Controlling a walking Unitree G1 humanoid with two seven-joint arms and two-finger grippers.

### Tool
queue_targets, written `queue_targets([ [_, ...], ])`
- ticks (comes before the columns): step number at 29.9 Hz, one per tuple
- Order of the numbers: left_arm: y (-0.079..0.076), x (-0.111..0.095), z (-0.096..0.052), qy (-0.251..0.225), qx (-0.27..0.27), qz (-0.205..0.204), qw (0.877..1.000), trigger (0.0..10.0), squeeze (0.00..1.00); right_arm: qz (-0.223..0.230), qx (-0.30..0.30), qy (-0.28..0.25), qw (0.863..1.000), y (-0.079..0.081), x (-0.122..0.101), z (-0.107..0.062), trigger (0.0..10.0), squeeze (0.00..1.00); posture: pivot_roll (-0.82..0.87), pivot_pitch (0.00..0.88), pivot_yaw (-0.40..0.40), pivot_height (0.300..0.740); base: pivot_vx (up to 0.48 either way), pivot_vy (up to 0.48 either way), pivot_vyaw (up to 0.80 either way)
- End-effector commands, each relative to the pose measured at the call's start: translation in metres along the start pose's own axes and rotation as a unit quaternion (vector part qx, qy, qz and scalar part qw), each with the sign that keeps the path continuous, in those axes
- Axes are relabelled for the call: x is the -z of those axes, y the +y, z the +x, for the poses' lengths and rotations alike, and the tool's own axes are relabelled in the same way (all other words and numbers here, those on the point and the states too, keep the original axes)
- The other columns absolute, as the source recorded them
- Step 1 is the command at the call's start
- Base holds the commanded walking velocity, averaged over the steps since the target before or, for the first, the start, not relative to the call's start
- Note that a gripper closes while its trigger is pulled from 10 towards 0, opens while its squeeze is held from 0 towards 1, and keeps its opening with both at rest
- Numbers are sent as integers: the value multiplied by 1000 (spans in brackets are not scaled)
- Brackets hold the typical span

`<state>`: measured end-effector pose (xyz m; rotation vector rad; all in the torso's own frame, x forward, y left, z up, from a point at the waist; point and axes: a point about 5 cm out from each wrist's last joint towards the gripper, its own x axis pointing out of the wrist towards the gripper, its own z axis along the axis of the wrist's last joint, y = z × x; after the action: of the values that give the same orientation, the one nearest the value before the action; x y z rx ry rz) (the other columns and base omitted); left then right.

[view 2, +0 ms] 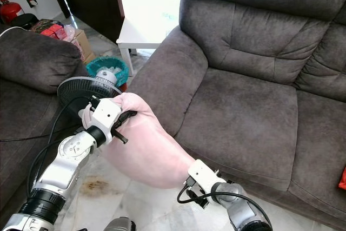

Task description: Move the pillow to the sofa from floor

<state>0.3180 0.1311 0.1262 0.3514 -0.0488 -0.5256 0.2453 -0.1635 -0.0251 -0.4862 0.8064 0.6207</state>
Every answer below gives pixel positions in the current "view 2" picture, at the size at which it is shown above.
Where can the pink pillow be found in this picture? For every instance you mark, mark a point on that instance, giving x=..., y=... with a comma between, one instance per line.
x=151, y=152

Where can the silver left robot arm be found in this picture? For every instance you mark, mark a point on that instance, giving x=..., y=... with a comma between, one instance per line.
x=65, y=163

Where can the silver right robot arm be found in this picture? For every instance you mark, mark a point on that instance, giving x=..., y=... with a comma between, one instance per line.
x=243, y=209

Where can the grey-brown fabric sofa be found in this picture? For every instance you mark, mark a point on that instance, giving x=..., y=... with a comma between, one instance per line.
x=248, y=106

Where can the red pillow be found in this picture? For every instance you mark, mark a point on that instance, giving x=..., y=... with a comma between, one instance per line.
x=342, y=179

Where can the black electric fan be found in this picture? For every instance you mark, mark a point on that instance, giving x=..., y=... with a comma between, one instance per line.
x=78, y=91

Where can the teal waste basket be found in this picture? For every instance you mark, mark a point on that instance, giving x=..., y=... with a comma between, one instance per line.
x=93, y=67

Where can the brown cardboard box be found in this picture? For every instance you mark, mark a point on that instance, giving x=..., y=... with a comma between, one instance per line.
x=84, y=44

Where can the grey left robot leg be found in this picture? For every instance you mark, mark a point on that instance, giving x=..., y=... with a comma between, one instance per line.
x=119, y=224

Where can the white side table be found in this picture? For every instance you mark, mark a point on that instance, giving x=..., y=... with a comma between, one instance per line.
x=143, y=31

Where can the dark brown fabric armchair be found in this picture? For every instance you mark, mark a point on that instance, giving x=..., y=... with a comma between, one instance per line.
x=32, y=68

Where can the red packets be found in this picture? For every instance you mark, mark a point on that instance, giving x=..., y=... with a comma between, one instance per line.
x=55, y=30

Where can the black bag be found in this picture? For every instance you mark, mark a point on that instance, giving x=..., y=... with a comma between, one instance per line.
x=24, y=21

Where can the red fire extinguisher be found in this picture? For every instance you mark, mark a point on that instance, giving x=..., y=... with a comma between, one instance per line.
x=10, y=9

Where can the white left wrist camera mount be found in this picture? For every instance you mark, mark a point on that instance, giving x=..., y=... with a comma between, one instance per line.
x=107, y=114

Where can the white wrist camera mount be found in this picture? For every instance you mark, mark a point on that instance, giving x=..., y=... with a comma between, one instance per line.
x=203, y=174
x=107, y=114

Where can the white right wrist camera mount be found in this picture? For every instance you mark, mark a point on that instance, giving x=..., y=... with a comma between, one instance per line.
x=203, y=174

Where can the black wall socket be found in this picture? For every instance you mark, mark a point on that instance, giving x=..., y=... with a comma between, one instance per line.
x=32, y=0

